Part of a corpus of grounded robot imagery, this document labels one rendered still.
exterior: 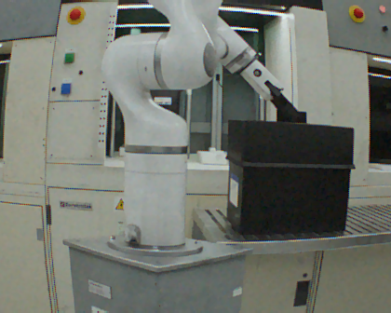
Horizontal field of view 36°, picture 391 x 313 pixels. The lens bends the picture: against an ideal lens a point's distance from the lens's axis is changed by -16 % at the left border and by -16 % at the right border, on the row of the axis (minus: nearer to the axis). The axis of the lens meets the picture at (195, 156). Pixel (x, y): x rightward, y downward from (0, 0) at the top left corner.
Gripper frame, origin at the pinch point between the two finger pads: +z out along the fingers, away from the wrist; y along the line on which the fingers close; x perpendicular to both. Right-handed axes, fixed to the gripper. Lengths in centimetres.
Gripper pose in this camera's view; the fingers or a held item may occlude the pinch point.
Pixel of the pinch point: (289, 112)
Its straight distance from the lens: 167.1
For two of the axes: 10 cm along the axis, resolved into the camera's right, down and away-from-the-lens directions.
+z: 6.8, 7.3, 0.9
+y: -0.7, -0.5, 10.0
